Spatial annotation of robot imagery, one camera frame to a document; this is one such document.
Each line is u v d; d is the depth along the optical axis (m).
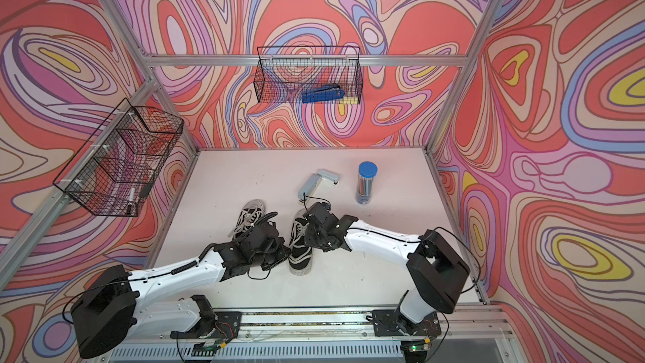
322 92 0.90
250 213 0.92
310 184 1.05
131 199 0.72
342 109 1.08
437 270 0.43
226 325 0.73
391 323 0.73
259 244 0.64
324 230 0.64
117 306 0.41
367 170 0.86
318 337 0.72
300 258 0.80
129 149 0.80
